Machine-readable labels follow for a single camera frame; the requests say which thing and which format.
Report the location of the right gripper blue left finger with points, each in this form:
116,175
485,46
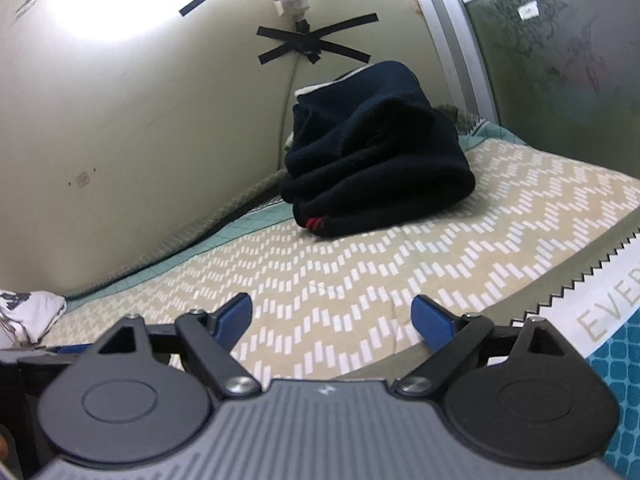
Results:
232,320

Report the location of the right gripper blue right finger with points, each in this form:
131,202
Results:
436,325

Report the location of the folded dark navy clothes pile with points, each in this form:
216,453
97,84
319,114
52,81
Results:
369,151

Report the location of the white printed garment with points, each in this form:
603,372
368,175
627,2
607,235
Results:
26,317

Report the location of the frosted floral glass window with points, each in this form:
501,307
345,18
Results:
564,74

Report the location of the wall outlet plate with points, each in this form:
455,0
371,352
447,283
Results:
83,180

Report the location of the black tape cross on wall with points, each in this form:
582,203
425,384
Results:
304,40

